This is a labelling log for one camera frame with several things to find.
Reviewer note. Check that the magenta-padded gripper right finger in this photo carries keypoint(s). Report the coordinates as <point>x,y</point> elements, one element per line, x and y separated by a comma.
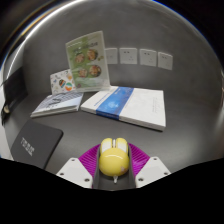
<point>150,170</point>

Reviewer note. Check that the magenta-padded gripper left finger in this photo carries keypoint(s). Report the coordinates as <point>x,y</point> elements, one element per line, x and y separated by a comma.
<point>77,170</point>

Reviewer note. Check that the yellow computer mouse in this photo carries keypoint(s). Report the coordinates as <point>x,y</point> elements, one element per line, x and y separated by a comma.
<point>113,160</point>

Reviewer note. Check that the white book with blue band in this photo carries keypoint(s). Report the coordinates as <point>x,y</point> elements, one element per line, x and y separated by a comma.
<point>133,106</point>

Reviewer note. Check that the grey striped booklet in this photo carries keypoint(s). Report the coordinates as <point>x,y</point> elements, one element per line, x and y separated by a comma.
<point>58,103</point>

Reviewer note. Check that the small colourful printed card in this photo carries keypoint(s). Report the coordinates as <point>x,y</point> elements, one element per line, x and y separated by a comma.
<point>60,82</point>

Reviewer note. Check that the green menu in acrylic stand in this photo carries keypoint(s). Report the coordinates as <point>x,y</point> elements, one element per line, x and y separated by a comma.
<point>87,61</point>

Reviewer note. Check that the row of white wall sockets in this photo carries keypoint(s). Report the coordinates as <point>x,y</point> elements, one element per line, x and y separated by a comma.
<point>128,56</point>

